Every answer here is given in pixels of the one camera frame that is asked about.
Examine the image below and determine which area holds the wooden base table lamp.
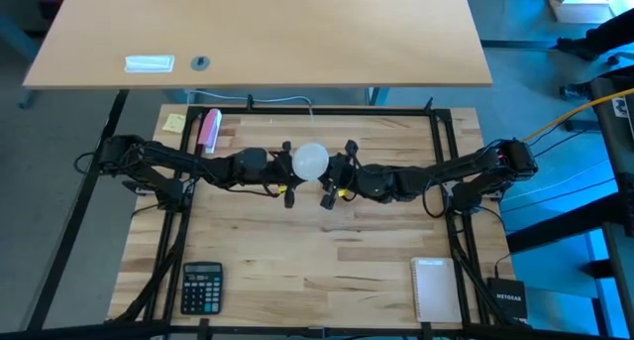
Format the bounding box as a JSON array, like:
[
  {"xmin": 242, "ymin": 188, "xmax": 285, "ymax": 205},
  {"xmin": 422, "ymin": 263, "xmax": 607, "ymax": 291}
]
[{"xmin": 277, "ymin": 128, "xmax": 344, "ymax": 195}]

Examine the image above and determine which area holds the white lamp cable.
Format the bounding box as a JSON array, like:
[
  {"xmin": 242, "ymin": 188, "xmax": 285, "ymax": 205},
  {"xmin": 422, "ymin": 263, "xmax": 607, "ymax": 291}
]
[{"xmin": 187, "ymin": 88, "xmax": 317, "ymax": 129}]

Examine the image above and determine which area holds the person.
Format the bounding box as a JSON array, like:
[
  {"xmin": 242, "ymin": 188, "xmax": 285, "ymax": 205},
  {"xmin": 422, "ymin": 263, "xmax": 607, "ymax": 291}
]
[{"xmin": 555, "ymin": 7, "xmax": 634, "ymax": 102}]

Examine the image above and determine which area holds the dark metal cart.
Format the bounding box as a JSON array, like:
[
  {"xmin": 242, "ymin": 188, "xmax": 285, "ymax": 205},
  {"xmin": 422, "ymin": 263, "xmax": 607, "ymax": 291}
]
[{"xmin": 504, "ymin": 64, "xmax": 634, "ymax": 340}]

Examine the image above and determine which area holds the beige spiral notebook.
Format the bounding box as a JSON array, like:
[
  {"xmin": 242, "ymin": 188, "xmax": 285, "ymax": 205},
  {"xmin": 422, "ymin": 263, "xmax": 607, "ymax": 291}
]
[{"xmin": 409, "ymin": 257, "xmax": 463, "ymax": 324}]

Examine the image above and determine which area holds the white cardboard box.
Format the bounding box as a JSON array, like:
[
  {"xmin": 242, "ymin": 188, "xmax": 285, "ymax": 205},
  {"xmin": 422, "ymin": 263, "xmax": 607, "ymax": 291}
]
[{"xmin": 546, "ymin": 0, "xmax": 634, "ymax": 25}]

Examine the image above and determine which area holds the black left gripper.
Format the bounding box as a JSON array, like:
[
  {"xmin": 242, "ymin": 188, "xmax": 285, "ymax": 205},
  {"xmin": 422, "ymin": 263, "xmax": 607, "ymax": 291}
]
[{"xmin": 266, "ymin": 140, "xmax": 304, "ymax": 210}]

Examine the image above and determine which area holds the yellow sticky note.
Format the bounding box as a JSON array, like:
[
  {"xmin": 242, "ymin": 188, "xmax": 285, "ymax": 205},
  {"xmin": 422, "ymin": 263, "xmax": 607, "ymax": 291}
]
[{"xmin": 161, "ymin": 113, "xmax": 187, "ymax": 134}]

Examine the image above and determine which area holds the beige office desk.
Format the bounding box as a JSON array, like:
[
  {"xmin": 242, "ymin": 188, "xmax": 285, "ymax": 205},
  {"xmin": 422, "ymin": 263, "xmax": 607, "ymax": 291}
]
[{"xmin": 22, "ymin": 0, "xmax": 494, "ymax": 89}]

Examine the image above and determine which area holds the black desk calculator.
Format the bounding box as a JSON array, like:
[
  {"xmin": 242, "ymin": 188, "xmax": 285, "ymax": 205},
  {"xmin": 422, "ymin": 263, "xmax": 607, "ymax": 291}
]
[{"xmin": 180, "ymin": 261, "xmax": 224, "ymax": 315}]

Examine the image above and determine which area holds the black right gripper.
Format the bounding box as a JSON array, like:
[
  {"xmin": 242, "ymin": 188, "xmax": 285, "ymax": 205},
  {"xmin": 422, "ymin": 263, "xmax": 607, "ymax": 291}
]
[{"xmin": 319, "ymin": 139, "xmax": 361, "ymax": 211}]

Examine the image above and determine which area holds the white frosted lightbulb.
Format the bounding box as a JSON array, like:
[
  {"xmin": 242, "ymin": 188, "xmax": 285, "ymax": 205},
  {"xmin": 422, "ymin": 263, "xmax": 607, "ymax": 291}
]
[{"xmin": 291, "ymin": 141, "xmax": 331, "ymax": 181}]

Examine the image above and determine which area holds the black Netgear network switch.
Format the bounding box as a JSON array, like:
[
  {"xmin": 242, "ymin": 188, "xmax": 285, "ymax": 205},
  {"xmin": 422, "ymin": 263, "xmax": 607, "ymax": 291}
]
[{"xmin": 486, "ymin": 277, "xmax": 529, "ymax": 320}]

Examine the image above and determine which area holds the yellow cable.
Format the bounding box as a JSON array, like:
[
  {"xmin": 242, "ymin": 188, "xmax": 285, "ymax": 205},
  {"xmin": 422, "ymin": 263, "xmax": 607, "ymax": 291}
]
[{"xmin": 522, "ymin": 86, "xmax": 634, "ymax": 143}]

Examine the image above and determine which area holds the pink and white stapler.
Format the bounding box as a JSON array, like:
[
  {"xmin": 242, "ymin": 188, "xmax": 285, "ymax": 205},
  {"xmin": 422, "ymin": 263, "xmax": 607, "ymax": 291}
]
[{"xmin": 196, "ymin": 108, "xmax": 223, "ymax": 155}]

